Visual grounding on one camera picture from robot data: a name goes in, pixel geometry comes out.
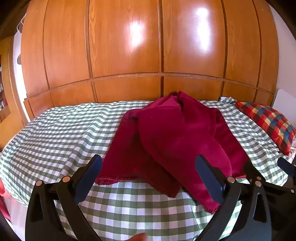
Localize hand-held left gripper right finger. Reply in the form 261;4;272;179
195;154;272;241

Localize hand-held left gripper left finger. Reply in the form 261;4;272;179
25;154;103;241

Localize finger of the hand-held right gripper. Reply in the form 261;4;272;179
243;161;296;195
277;157;296;177

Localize dark red cloth garment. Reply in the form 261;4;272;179
95;91;251;214

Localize person's left hand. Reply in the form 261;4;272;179
128;232;149;241

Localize multicolour plaid pillow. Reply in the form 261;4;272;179
235;101;296;156

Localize green checked bed sheet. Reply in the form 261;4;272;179
0;100;296;241

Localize white headboard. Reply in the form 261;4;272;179
272;89;296;109

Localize small red cloth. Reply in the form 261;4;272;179
0;179;11;223

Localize wooden bookshelf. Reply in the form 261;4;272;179
0;37;23;144

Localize wooden wardrobe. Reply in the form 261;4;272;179
21;0;279;123

